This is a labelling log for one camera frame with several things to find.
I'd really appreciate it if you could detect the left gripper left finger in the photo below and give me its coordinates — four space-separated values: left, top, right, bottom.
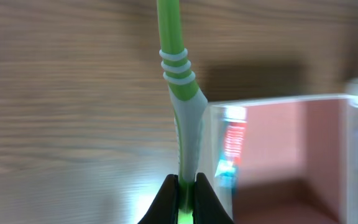
139 174 179 224

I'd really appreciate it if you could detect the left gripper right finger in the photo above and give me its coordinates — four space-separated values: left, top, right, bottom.
193 172 234 224

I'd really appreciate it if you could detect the red green toothpaste tube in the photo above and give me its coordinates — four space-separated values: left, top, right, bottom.
214 105 247 195

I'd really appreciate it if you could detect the green white toothbrush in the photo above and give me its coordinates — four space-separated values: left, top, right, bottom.
157 0 208 223

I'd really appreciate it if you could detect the white box pink interior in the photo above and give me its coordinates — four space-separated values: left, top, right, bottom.
200 94 358 224

